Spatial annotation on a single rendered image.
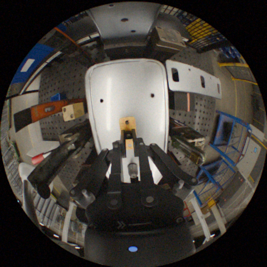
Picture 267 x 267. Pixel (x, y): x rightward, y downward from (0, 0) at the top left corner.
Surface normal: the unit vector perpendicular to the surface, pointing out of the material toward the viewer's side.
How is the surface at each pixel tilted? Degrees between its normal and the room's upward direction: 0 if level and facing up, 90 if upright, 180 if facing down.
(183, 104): 0
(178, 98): 0
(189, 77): 0
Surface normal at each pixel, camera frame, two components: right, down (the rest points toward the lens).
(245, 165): -1.00, 0.00
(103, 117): 0.07, 0.37
